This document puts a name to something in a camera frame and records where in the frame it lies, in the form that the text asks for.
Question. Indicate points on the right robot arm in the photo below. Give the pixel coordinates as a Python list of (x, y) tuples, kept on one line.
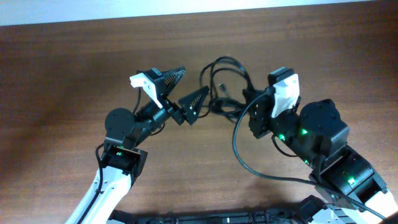
[(318, 137)]

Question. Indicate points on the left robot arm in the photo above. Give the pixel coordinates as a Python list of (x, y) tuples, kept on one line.
[(121, 162)]

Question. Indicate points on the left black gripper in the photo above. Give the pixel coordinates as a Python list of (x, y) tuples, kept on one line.
[(170, 106)]

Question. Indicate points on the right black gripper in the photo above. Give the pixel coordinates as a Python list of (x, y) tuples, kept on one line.
[(263, 115)]

